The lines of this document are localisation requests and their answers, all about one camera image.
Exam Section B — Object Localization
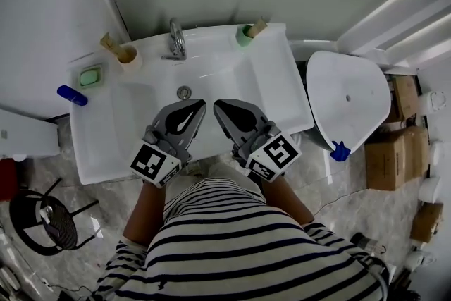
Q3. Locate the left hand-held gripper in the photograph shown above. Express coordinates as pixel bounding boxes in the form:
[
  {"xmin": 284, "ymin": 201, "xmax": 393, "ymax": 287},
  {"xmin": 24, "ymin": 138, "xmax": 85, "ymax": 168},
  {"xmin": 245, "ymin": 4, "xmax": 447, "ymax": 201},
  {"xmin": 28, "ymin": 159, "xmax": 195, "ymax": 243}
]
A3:
[{"xmin": 130, "ymin": 98, "xmax": 208, "ymax": 190}]

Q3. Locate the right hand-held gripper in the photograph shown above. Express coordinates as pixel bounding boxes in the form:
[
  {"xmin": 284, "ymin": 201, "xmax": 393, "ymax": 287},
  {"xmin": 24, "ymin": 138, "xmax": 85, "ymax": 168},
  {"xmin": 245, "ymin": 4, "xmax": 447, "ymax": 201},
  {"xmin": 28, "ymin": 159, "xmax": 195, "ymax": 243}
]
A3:
[{"xmin": 213, "ymin": 99, "xmax": 303, "ymax": 184}]

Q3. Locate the green cup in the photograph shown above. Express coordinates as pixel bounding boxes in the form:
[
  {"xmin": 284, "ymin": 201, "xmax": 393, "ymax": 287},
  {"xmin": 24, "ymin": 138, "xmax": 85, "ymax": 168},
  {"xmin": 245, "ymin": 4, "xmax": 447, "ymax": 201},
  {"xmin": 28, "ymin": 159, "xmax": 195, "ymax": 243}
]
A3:
[{"xmin": 235, "ymin": 24, "xmax": 255, "ymax": 51}]

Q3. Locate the beige cup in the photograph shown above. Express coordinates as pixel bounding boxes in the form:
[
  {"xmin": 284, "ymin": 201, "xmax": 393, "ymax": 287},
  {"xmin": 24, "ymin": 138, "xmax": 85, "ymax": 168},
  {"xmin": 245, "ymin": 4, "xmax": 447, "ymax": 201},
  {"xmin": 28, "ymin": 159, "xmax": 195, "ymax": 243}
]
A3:
[{"xmin": 116, "ymin": 44, "xmax": 144, "ymax": 74}]

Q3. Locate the person's right forearm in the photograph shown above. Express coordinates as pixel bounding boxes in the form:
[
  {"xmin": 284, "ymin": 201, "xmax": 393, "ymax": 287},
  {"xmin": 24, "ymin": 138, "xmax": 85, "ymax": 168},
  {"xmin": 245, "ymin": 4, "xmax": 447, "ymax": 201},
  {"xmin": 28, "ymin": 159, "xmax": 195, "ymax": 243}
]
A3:
[{"xmin": 259, "ymin": 172, "xmax": 315, "ymax": 226}]

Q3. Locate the person's left forearm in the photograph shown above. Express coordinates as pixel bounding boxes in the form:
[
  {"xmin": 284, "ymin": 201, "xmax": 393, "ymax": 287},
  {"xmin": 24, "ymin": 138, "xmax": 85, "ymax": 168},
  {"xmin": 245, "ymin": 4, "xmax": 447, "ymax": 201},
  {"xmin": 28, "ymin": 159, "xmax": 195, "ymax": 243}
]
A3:
[{"xmin": 123, "ymin": 180, "xmax": 167, "ymax": 246}]

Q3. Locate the white ceramic sink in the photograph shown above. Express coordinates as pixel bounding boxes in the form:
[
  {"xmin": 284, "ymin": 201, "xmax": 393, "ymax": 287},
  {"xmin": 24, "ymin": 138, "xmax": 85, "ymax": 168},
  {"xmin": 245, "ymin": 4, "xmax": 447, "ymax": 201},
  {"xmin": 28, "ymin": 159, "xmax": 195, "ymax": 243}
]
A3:
[{"xmin": 68, "ymin": 23, "xmax": 317, "ymax": 186}]

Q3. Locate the chrome faucet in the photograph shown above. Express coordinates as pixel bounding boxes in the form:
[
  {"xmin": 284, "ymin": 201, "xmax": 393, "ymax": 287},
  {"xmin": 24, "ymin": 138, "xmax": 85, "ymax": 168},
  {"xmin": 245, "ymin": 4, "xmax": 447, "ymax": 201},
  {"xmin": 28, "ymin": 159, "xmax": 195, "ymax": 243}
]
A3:
[{"xmin": 161, "ymin": 17, "xmax": 188, "ymax": 62}]

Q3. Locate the green soap bar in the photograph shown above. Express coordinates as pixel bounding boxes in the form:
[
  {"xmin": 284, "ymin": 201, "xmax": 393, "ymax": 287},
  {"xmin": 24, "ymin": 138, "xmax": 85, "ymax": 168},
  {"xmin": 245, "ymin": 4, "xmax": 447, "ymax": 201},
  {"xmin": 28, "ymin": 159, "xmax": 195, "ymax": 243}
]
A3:
[{"xmin": 79, "ymin": 67, "xmax": 101, "ymax": 87}]

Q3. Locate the blue clip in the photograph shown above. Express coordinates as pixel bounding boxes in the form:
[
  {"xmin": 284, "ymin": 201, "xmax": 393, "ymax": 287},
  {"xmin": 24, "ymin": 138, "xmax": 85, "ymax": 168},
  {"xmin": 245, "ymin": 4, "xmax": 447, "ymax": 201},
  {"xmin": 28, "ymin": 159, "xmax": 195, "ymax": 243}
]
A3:
[{"xmin": 329, "ymin": 140, "xmax": 352, "ymax": 163}]

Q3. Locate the blue bottle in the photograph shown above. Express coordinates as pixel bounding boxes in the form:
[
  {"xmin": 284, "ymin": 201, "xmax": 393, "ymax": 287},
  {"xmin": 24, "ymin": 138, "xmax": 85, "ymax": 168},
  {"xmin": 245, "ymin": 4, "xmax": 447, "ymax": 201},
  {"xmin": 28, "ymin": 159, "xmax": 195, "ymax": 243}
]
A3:
[{"xmin": 56, "ymin": 85, "xmax": 89, "ymax": 106}]

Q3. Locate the striped shirt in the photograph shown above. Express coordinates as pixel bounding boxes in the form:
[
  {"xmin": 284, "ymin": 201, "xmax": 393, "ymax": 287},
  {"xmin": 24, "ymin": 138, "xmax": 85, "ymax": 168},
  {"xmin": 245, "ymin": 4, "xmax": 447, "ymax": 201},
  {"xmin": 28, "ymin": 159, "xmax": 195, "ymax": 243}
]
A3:
[{"xmin": 96, "ymin": 176, "xmax": 390, "ymax": 301}]

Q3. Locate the white cabinet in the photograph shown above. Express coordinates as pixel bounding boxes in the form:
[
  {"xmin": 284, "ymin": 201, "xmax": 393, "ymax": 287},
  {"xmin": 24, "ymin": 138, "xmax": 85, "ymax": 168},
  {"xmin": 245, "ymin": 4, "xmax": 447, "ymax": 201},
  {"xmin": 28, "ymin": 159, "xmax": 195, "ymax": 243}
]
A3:
[{"xmin": 0, "ymin": 108, "xmax": 61, "ymax": 161}]

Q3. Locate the large cardboard box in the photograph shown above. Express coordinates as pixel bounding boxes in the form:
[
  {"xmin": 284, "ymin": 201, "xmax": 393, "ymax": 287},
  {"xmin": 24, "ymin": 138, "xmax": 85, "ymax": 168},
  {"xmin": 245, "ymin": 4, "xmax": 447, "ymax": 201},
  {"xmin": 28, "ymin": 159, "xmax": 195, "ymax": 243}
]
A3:
[{"xmin": 364, "ymin": 125, "xmax": 431, "ymax": 192}]

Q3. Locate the small cardboard box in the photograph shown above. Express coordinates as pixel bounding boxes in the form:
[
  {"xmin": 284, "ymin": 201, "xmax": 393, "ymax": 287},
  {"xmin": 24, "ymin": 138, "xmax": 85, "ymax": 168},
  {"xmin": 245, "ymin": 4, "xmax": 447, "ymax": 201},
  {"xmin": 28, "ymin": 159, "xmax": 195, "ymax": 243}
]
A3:
[
  {"xmin": 387, "ymin": 75, "xmax": 421, "ymax": 123},
  {"xmin": 409, "ymin": 202, "xmax": 445, "ymax": 245}
]

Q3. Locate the black round metal stool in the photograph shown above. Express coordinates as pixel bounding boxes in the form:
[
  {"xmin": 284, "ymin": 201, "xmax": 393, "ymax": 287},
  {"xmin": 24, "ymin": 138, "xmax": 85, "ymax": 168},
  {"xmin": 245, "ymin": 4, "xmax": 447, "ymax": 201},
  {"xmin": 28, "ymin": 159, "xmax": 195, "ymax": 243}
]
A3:
[{"xmin": 8, "ymin": 177, "xmax": 100, "ymax": 257}]

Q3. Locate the red container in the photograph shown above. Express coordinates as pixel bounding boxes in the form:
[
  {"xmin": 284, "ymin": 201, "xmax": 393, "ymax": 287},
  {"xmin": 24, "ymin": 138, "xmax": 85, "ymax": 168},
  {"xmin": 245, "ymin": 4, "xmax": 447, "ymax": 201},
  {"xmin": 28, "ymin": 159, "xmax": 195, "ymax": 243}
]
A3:
[{"xmin": 0, "ymin": 157, "xmax": 19, "ymax": 202}]

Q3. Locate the white plastic fixture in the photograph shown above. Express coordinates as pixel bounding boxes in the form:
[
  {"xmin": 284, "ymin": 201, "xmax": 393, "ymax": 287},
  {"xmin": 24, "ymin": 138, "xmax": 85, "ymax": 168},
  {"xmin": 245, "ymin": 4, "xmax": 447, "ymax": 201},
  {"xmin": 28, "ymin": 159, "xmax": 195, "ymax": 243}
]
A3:
[{"xmin": 419, "ymin": 89, "xmax": 449, "ymax": 116}]

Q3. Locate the thin black floor cable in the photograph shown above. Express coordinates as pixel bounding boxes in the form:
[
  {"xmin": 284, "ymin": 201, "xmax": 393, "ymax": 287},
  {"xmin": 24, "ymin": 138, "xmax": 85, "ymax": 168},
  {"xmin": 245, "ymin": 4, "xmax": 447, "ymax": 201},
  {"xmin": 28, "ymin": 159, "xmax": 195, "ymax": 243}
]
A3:
[{"xmin": 312, "ymin": 185, "xmax": 368, "ymax": 216}]

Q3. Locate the white door frame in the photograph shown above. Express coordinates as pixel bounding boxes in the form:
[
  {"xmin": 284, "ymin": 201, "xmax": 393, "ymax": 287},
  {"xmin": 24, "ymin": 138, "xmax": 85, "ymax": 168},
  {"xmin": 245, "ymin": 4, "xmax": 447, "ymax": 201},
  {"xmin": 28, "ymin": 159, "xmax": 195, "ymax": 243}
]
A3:
[{"xmin": 337, "ymin": 0, "xmax": 451, "ymax": 75}]

